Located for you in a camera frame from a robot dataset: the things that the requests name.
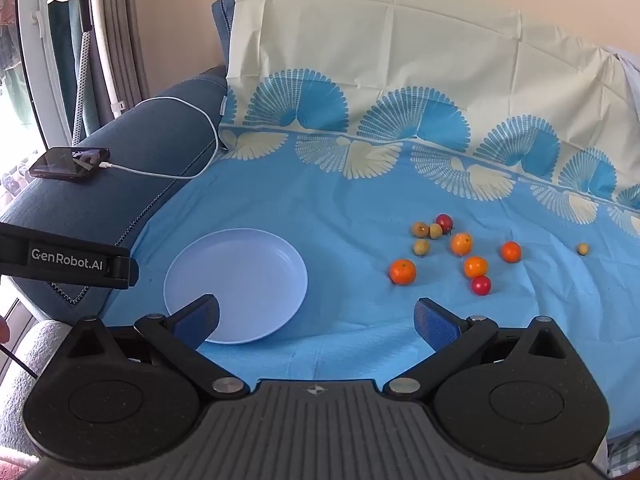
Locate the grey curtain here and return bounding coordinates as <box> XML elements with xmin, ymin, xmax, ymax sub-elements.
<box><xmin>106</xmin><ymin>0</ymin><xmax>151</xmax><ymax>107</ymax></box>

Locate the thin black cord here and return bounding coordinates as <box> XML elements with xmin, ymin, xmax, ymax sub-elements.
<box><xmin>0</xmin><ymin>342</ymin><xmax>38</xmax><ymax>380</ymax></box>

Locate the teal curtain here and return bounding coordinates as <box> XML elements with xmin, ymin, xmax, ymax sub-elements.
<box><xmin>46</xmin><ymin>0</ymin><xmax>103</xmax><ymax>137</ymax></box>

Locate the white boucle cushion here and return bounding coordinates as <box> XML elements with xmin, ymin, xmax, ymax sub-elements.
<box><xmin>0</xmin><ymin>319</ymin><xmax>77</xmax><ymax>457</ymax></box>

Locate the blue fan-print cloth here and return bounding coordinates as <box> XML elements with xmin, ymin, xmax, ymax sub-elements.
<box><xmin>100</xmin><ymin>0</ymin><xmax>640</xmax><ymax>441</ymax></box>

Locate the pale blue round plate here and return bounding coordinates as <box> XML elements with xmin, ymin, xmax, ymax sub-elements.
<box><xmin>163</xmin><ymin>228</ymin><xmax>309</xmax><ymax>345</ymax></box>

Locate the white window frame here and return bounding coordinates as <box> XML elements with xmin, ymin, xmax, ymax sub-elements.
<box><xmin>14</xmin><ymin>0</ymin><xmax>75</xmax><ymax>150</ymax></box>

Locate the black smartphone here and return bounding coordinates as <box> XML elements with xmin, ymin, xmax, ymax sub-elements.
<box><xmin>28</xmin><ymin>147</ymin><xmax>112</xmax><ymax>181</ymax></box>

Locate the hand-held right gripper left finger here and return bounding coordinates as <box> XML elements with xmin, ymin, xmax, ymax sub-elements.
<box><xmin>55</xmin><ymin>294</ymin><xmax>251</xmax><ymax>401</ymax></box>

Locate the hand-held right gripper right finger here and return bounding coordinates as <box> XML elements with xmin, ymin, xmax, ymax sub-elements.
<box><xmin>382</xmin><ymin>297</ymin><xmax>586</xmax><ymax>401</ymax></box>

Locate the blue stitched back cushion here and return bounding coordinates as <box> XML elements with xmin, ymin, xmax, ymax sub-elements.
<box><xmin>211</xmin><ymin>0</ymin><xmax>240</xmax><ymax>83</ymax></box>

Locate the checkered cloth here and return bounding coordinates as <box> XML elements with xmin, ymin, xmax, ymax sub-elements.
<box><xmin>606</xmin><ymin>436</ymin><xmax>640</xmax><ymax>479</ymax></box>

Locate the white steamer stand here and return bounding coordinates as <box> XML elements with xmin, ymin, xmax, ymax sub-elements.
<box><xmin>50</xmin><ymin>0</ymin><xmax>131</xmax><ymax>112</ymax></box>

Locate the white charging cable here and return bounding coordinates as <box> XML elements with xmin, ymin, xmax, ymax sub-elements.
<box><xmin>97</xmin><ymin>96</ymin><xmax>221</xmax><ymax>181</ymax></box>

